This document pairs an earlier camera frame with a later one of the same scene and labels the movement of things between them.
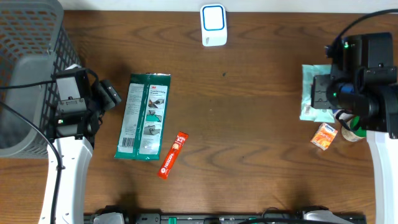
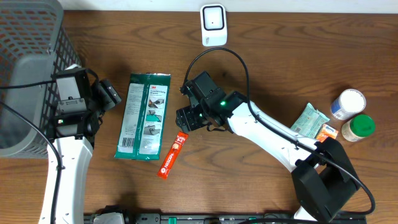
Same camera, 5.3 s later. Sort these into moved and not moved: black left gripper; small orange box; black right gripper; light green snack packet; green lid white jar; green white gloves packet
Moved: light green snack packet; black right gripper
Not moved: green lid white jar; small orange box; black left gripper; green white gloves packet
